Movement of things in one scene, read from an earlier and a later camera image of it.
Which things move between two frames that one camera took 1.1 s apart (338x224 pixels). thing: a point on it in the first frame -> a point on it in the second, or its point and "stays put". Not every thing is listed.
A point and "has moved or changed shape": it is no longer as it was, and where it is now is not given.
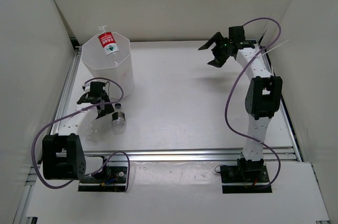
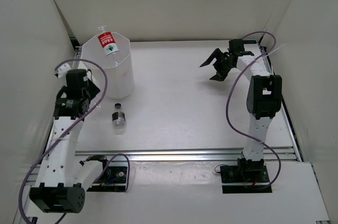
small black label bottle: [118, 120] stays put
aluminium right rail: [283, 109] stays put
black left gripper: [108, 109] -> [93, 89]
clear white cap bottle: [92, 137] has moved or changed shape
